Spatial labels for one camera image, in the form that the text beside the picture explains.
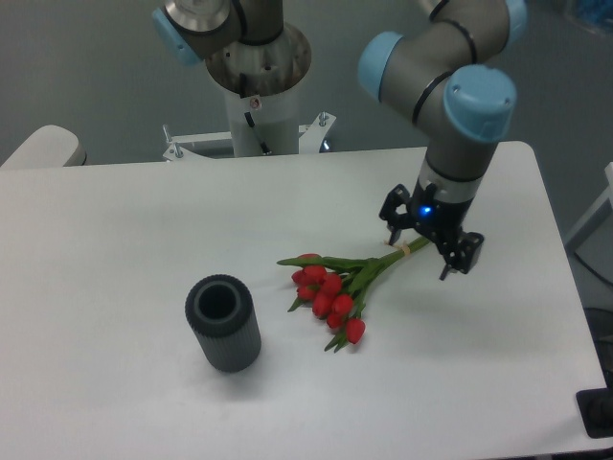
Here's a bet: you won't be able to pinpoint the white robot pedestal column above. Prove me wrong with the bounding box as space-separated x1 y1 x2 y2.
205 23 313 157

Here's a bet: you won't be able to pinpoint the beige chair back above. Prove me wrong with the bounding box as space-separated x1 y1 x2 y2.
1 125 87 171

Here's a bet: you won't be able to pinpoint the red tulip bouquet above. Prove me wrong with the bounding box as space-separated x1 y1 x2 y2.
277 237 430 353

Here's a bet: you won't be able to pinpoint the grey robot arm, blue caps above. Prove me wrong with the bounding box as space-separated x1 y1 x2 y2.
152 1 527 273

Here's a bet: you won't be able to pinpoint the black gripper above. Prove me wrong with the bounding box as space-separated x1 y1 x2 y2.
378 181 484 281

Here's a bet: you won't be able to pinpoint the dark grey ribbed vase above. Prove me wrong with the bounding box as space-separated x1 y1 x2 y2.
185 274 261 373

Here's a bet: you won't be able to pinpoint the black cable on pedestal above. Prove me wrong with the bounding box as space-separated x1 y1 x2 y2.
238 71 273 156

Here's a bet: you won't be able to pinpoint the white pedestal base bracket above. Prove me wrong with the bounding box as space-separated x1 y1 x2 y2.
162 111 337 162

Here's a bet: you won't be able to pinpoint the black device at table edge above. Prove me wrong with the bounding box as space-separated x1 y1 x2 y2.
576 388 612 439

